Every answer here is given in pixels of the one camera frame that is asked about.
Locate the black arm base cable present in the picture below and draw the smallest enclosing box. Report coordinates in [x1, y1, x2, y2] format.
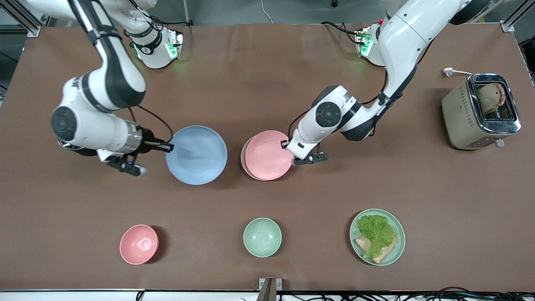
[321, 21, 361, 44]
[148, 13, 194, 28]

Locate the beige chrome toaster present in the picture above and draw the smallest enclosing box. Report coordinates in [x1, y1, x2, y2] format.
[442, 74, 522, 150]

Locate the aluminium frame profile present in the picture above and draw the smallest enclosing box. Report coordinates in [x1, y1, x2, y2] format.
[499, 0, 535, 32]
[0, 0, 42, 36]

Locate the dark saucepan with blue handle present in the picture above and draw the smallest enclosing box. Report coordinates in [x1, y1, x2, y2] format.
[59, 141, 99, 157]

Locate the toasted bread slice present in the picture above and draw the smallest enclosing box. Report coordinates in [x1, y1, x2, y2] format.
[354, 234, 398, 264]

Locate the metal table bracket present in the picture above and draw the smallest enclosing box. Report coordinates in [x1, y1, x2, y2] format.
[258, 277, 283, 301]

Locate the green lettuce leaf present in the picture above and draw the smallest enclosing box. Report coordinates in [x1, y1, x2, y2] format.
[356, 214, 397, 260]

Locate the brown bread slice in toaster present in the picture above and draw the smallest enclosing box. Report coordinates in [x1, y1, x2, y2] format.
[478, 83, 506, 115]

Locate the small pink deep bowl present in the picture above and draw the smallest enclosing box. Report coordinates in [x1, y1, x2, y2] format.
[120, 224, 159, 265]

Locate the small green deep bowl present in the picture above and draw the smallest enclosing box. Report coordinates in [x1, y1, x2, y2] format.
[243, 217, 282, 258]

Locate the white cable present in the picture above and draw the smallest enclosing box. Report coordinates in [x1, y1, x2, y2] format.
[259, 0, 273, 24]

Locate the green plate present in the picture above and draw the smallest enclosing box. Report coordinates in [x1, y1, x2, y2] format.
[349, 209, 406, 267]

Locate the pink shallow bowl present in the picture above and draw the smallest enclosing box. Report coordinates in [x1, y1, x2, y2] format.
[245, 130, 294, 181]

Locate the beige shallow bowl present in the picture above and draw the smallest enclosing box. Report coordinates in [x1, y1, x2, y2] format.
[241, 137, 252, 179]

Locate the blue shallow bowl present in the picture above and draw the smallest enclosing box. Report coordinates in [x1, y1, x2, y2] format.
[166, 125, 228, 185]

